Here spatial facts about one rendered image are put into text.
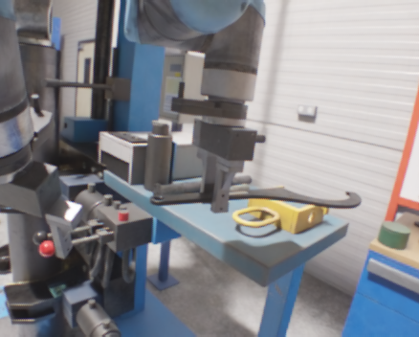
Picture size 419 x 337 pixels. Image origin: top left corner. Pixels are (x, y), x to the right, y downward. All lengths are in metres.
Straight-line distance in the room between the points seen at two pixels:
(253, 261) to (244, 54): 0.38
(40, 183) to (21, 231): 0.99
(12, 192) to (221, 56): 0.34
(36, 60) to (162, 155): 0.60
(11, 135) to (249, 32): 0.35
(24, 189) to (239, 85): 0.33
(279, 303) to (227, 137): 0.53
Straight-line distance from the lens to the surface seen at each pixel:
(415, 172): 2.28
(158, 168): 0.88
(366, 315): 1.29
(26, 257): 1.43
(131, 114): 1.38
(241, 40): 0.48
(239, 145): 0.46
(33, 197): 0.41
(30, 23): 1.28
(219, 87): 0.47
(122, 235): 0.83
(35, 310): 1.41
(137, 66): 1.39
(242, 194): 0.56
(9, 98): 0.35
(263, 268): 0.61
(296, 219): 0.75
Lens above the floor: 1.36
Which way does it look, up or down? 14 degrees down
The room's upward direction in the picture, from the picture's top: 7 degrees clockwise
